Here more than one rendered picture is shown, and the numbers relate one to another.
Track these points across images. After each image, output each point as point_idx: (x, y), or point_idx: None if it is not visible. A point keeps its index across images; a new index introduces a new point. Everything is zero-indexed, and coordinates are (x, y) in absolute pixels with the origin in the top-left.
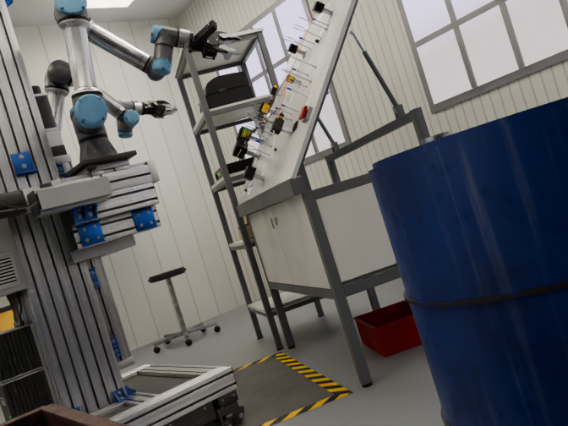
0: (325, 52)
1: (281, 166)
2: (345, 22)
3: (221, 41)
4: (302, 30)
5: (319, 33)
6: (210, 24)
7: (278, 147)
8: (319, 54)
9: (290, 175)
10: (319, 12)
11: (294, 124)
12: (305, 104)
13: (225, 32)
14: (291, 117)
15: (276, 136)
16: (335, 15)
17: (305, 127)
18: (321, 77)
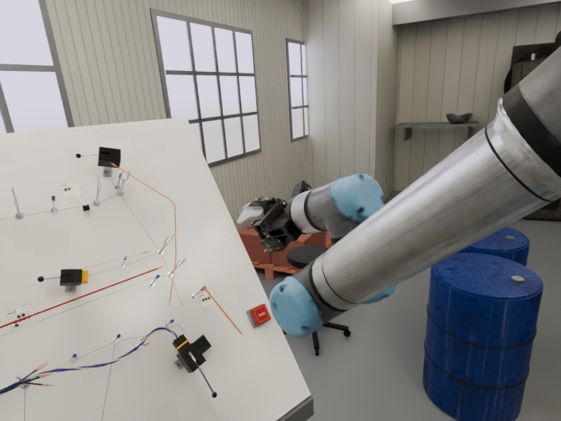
0: (189, 232)
1: (224, 415)
2: (222, 198)
3: (255, 216)
4: (100, 190)
5: (49, 191)
6: (311, 189)
7: (109, 416)
8: (140, 232)
9: (301, 395)
10: (118, 166)
11: (202, 342)
12: (200, 307)
13: (255, 199)
14: (118, 347)
15: (19, 415)
16: (141, 178)
17: (265, 331)
18: (230, 265)
